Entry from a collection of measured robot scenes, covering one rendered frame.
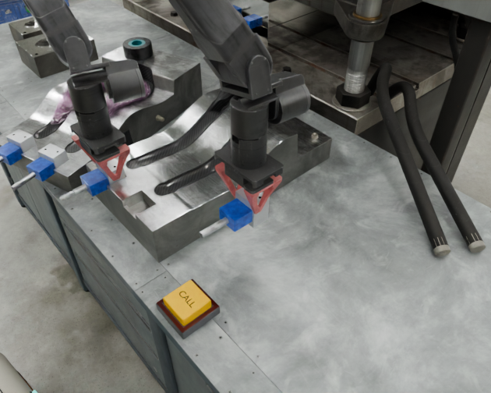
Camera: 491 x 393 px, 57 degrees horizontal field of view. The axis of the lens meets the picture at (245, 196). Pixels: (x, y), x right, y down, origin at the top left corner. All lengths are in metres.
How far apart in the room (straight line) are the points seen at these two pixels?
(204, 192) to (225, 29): 0.39
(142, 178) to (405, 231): 0.55
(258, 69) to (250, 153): 0.13
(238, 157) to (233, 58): 0.16
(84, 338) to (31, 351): 0.18
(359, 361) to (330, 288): 0.14
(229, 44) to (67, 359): 1.40
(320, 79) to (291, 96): 0.81
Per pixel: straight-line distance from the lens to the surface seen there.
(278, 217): 0.97
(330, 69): 1.58
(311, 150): 1.06
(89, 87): 0.83
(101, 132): 0.88
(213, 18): 0.60
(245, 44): 0.62
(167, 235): 0.87
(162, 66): 1.31
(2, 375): 1.51
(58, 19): 0.84
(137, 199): 0.93
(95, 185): 0.94
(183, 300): 0.80
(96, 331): 1.82
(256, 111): 0.65
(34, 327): 1.91
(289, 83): 0.70
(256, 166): 0.71
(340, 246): 0.93
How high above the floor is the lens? 1.49
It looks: 43 degrees down
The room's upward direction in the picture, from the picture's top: straight up
